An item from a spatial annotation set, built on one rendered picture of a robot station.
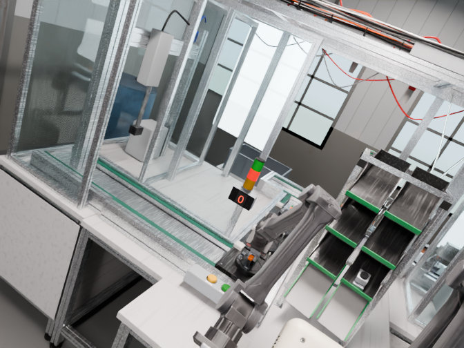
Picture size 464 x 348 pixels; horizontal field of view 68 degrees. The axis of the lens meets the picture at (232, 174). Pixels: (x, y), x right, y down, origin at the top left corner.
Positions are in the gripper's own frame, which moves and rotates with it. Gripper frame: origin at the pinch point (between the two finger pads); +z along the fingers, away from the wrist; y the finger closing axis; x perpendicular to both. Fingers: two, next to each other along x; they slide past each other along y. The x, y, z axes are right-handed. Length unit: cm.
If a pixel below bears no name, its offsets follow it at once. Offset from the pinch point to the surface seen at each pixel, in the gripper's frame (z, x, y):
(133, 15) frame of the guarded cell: -67, -31, 81
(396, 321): 50, -23, -80
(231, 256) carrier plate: 7.3, 7.6, 9.0
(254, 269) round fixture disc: 4.6, 7.8, -3.3
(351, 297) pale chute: -1.5, -2.6, -44.0
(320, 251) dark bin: -11.3, -9.1, -23.7
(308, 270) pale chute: -0.9, -3.4, -23.9
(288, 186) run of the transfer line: 105, -97, 16
